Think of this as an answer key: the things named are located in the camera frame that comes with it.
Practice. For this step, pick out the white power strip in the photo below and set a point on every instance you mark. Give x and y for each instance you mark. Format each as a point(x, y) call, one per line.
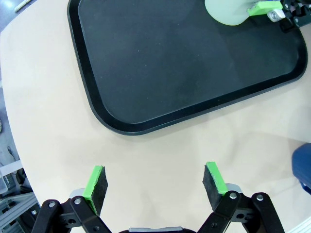
point(23, 5)

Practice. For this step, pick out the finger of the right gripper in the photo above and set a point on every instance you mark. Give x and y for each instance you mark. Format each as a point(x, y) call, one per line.
point(262, 7)

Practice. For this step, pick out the grey aluminium profile frame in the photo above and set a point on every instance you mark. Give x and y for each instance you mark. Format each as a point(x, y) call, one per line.
point(14, 206)

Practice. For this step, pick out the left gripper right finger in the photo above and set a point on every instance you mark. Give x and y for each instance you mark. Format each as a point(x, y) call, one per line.
point(213, 187)

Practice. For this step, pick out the black plastic serving tray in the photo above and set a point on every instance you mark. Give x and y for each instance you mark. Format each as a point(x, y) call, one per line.
point(170, 72)

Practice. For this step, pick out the pale green plastic cup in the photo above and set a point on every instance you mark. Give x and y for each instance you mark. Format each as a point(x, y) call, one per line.
point(226, 12)

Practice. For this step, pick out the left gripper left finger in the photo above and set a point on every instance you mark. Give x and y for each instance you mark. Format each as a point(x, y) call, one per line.
point(93, 191)

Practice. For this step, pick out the blue mug yellow inside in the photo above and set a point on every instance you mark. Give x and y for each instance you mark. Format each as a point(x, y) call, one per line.
point(302, 165)

